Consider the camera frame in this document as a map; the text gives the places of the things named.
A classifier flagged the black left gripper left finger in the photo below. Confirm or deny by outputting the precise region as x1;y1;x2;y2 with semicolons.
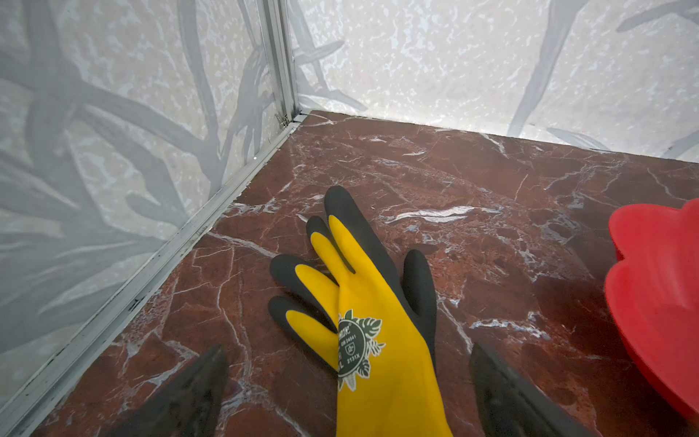
111;344;229;436

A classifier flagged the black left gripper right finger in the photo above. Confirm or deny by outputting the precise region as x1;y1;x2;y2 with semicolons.
469;342;592;437

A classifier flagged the red flower-shaped fruit bowl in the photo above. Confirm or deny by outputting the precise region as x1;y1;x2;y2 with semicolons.
604;200;698;424

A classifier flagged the yellow and black work glove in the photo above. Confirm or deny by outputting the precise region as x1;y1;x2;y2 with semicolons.
268;186;451;436

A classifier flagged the aluminium corner frame profile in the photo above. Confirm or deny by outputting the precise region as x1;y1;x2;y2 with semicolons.
1;1;293;436

